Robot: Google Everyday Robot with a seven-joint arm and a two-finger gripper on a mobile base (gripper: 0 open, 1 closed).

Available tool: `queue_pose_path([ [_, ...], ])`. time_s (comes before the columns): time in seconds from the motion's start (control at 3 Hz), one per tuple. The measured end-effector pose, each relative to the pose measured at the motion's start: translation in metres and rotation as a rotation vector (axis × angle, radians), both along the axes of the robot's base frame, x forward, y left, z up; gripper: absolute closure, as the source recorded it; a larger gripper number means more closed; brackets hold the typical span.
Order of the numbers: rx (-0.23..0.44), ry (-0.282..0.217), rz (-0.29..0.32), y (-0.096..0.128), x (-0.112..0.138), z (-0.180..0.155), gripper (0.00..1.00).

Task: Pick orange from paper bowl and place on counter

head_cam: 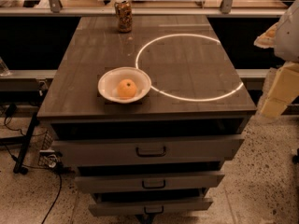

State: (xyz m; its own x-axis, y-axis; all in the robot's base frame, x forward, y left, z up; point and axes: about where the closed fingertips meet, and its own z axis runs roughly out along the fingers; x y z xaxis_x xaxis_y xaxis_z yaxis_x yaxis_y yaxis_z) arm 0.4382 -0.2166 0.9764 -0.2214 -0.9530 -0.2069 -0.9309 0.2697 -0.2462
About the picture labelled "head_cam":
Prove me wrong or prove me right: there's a drawer with handle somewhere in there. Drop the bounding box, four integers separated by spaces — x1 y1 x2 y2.
75 171 224 193
52 134 244 167
89 198 213 217

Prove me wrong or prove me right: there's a clear glass cup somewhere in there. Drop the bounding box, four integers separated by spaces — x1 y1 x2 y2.
0 57 11 77

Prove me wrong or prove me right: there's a wire mesh basket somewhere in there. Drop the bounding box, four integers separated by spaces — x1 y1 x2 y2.
38 133 61 169

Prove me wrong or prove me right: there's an orange fruit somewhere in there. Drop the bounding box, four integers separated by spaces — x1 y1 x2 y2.
117 79 137 99

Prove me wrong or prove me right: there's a top drawer with handle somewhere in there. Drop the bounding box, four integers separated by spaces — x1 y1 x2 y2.
52 134 244 167

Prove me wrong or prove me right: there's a white paper bowl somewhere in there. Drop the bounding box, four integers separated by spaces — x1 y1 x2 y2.
98 67 151 104

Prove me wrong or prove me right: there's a grey drawer cabinet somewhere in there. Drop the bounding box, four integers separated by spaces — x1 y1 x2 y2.
36 14 258 224

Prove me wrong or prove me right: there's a bottom drawer with handle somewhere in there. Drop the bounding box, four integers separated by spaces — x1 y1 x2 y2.
89 198 213 217

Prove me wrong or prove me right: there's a middle drawer with handle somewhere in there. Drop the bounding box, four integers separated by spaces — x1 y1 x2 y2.
75 171 224 193

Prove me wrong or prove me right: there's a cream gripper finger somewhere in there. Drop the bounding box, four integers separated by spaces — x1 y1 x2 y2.
253 23 278 49
260 62 299 119

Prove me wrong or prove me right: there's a black metal stand leg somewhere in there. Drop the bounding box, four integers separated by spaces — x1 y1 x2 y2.
13 113 38 175

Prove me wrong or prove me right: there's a black floor cable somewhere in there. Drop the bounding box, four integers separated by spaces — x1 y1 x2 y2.
0 140 64 224

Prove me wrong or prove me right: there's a patterned drink can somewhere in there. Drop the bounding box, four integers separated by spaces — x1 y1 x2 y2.
114 0 133 33

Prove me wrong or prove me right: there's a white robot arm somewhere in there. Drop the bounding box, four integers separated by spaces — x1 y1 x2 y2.
254 0 299 119

